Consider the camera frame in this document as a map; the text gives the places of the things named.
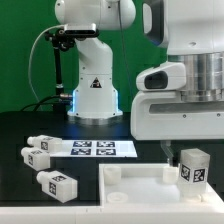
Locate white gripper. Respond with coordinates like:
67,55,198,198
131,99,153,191
131,91,224,166

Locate white square tabletop tray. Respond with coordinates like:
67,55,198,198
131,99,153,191
99,164,224,211

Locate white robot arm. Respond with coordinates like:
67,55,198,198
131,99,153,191
55,0,224,141

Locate white L-shaped fence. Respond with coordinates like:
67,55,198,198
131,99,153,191
0,165,224,224

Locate white marker sheet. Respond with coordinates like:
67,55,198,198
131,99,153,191
51,140,137,158

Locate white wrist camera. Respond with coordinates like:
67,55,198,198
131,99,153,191
136,62,186,92

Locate black camera stand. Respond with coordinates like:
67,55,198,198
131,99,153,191
44,25,99,113

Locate grey camera cable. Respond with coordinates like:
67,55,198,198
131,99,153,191
27,24,66,103

